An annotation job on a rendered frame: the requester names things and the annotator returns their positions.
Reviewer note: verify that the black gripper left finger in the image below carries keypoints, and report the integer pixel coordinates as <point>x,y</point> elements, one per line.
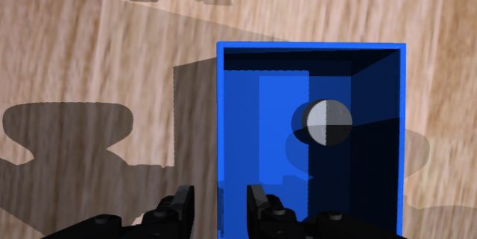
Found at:
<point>174,218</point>

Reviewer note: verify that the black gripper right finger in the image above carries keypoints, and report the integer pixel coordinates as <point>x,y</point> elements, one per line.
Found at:
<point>270,220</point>

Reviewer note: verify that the blue bin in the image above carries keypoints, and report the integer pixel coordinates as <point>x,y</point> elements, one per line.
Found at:
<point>262,91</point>

